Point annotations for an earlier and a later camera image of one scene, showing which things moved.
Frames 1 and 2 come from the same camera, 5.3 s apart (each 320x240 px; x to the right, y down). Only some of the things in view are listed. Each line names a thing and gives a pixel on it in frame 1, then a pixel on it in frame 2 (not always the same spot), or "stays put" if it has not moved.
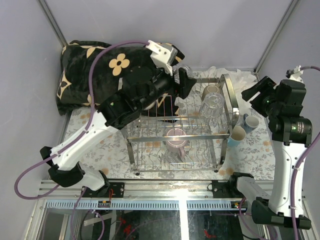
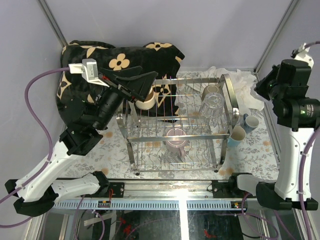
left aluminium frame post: x=53 y=22 stays put
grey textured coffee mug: x=250 y=123 stays put
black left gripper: x=175 y=88 to x=131 y=79
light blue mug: x=238 y=134 stays put
